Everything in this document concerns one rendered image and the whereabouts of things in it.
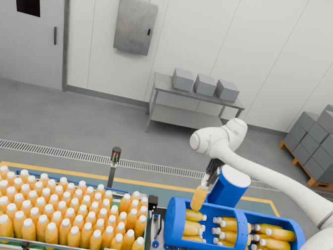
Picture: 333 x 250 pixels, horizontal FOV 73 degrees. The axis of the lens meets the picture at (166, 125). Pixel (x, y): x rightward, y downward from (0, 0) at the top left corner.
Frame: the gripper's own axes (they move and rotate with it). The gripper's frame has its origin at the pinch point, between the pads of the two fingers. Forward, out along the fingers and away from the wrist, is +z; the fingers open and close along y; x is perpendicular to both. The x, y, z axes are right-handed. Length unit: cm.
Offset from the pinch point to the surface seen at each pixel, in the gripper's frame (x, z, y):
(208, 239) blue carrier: -22, 51, 0
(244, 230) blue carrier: -34.5, 25.7, -7.0
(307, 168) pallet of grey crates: -287, 124, 224
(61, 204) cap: 76, 40, -3
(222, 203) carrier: -52, 69, 50
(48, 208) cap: 81, 40, -7
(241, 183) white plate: -59, 43, 53
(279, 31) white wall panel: -165, -68, 347
